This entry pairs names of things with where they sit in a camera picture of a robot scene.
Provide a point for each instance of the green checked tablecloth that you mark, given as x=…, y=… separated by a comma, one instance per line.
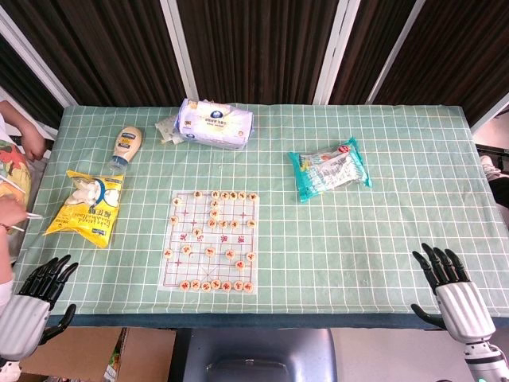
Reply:
x=358, y=258

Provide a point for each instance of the clear plastic xiangqi board sheet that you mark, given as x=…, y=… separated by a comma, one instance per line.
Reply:
x=222, y=238

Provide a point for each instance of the small crumpled paper packet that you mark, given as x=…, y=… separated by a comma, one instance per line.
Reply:
x=166, y=129

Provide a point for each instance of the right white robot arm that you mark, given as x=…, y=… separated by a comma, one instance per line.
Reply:
x=483, y=358

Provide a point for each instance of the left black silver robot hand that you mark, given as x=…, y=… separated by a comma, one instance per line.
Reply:
x=20, y=326

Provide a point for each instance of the blue white tissue pack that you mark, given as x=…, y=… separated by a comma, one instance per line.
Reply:
x=214, y=123

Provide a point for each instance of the person in colourful shirt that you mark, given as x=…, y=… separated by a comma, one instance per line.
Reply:
x=16, y=167

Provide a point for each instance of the dark slatted partition panel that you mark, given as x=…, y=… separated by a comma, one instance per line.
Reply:
x=99, y=47
x=457, y=51
x=258, y=47
x=20, y=83
x=370, y=40

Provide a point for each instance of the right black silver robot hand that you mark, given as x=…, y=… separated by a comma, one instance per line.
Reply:
x=465, y=310

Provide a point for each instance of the mayonnaise squeeze bottle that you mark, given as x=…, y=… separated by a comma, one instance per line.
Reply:
x=126, y=145

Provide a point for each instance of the brown cardboard box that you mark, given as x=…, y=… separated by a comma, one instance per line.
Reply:
x=79, y=354

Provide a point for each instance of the grey robot torso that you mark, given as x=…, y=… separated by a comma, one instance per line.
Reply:
x=258, y=350

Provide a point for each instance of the white sneaker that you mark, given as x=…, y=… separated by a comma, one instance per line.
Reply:
x=488, y=165

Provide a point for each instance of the white partition frame post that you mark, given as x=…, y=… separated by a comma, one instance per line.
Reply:
x=40, y=67
x=396, y=51
x=336, y=51
x=491, y=115
x=180, y=51

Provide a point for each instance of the yellow marshmallow bag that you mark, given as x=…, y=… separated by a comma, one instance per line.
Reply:
x=85, y=215

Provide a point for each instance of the person leg dark trousers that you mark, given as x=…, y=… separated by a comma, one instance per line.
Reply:
x=501, y=193

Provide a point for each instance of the thin white stick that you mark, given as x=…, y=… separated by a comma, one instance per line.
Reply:
x=33, y=215
x=16, y=228

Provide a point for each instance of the teal silver snack bag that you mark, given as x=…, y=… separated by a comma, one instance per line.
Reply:
x=330, y=167

